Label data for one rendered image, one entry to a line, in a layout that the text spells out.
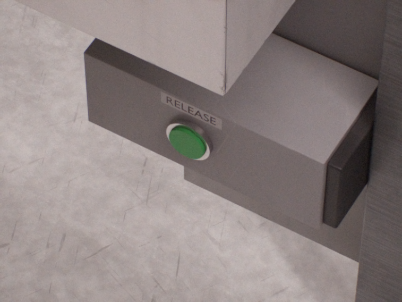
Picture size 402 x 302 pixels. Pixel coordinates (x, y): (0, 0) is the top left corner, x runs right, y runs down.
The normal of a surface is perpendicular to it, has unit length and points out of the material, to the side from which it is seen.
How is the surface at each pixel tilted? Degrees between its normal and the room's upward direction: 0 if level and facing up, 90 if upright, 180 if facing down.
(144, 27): 90
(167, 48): 90
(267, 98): 0
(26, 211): 0
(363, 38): 90
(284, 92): 0
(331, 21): 90
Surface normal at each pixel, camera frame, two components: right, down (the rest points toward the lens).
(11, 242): 0.00, -0.60
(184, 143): -0.51, 0.69
